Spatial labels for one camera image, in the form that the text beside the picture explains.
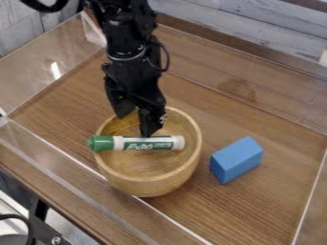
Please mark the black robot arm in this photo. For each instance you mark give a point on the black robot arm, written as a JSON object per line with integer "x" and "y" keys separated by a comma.
{"x": 127, "y": 22}

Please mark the green and white marker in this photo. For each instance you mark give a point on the green and white marker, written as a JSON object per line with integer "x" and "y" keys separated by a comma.
{"x": 100, "y": 143}

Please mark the blue foam block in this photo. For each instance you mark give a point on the blue foam block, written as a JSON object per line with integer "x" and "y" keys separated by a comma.
{"x": 235, "y": 159}

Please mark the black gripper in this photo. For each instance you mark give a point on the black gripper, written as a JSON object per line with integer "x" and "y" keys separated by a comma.
{"x": 131, "y": 85}

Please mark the clear acrylic tray wall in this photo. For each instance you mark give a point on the clear acrylic tray wall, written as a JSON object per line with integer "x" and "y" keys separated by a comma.
{"x": 237, "y": 95}

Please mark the brown wooden bowl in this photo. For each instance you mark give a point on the brown wooden bowl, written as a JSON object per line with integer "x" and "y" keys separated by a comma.
{"x": 149, "y": 173}

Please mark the black table leg bracket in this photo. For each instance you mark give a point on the black table leg bracket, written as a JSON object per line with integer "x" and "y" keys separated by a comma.
{"x": 44, "y": 234}

